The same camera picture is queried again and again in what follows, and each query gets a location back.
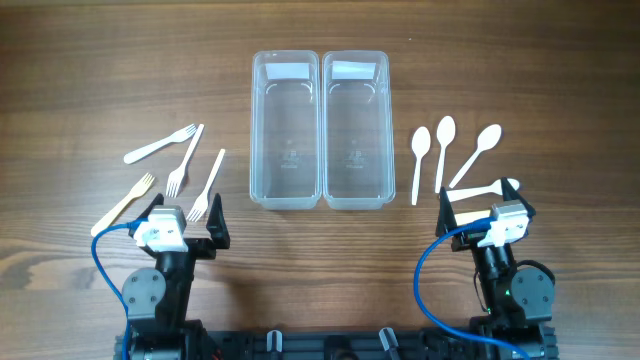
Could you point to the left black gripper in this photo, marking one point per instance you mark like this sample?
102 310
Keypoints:
206 248

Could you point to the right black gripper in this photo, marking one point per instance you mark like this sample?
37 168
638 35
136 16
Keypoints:
446 221

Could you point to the thick white plastic spoon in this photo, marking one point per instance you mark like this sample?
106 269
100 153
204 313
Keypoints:
461 194

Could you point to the yellow plastic fork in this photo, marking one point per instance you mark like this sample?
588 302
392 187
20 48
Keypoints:
138 190

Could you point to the thick white plastic fork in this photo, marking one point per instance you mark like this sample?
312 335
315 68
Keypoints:
177 137

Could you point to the yellow plastic spoon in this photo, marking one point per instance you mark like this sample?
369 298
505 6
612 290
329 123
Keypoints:
469 217

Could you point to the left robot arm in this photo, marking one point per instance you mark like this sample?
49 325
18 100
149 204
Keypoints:
157 298

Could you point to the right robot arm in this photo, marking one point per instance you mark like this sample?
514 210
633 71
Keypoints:
518 295

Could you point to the left clear plastic container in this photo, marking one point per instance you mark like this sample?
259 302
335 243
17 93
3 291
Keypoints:
285 139

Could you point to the clear plastic container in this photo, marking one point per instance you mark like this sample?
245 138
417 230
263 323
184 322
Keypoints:
285 139
359 168

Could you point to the right clear plastic container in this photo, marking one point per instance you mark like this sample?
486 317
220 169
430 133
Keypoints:
359 168

